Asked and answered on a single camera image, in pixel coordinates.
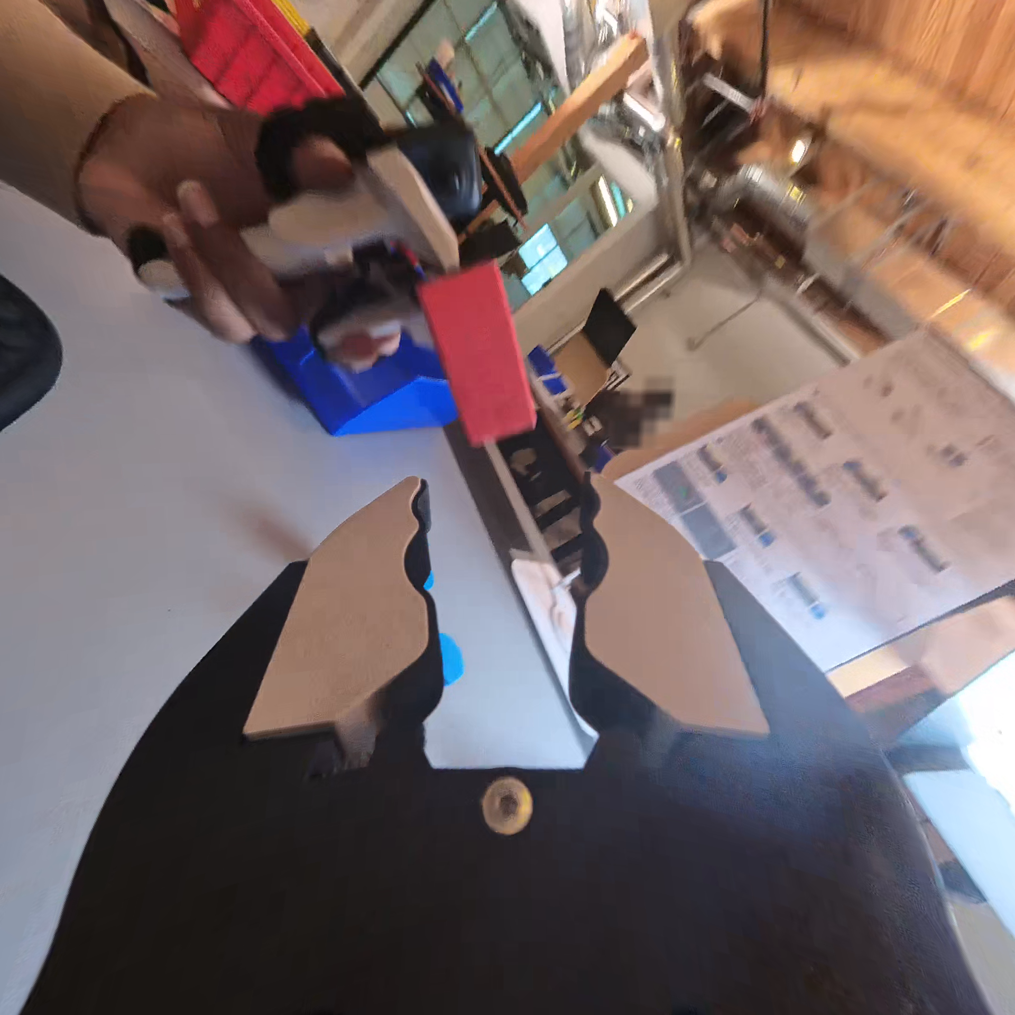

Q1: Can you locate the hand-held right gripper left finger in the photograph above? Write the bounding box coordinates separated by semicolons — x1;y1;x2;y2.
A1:
242;476;446;769

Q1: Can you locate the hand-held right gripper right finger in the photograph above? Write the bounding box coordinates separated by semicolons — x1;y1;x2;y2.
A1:
568;473;770;739

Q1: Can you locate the red arch block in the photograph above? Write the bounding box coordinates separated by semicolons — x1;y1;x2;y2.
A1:
416;260;539;447

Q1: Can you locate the blue plastic bin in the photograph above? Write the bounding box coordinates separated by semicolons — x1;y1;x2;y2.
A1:
252;325;461;439

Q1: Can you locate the person's left forearm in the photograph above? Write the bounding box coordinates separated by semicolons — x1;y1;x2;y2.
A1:
0;0;160;231

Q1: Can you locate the person's left hand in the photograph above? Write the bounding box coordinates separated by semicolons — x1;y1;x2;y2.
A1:
75;95;401;372

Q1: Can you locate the white document stand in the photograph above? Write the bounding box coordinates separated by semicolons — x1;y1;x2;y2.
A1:
511;555;584;659

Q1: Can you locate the printed instruction sheet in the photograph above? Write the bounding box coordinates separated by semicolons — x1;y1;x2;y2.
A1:
614;329;1015;675

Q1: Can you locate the small blue bin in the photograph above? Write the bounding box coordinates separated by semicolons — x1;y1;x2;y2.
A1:
527;345;568;398

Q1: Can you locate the black monitor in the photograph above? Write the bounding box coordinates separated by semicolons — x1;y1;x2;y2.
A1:
583;289;638;366

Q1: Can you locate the red plastic crate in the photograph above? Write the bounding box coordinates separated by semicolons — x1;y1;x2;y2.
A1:
173;0;346;116

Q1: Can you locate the cardboard box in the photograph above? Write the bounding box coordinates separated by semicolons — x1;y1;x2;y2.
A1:
555;329;628;405

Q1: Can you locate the wooden backing board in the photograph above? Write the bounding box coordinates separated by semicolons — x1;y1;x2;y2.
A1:
603;396;1015;703

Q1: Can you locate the black padded armrest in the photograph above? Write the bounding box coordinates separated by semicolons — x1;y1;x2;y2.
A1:
0;273;64;433

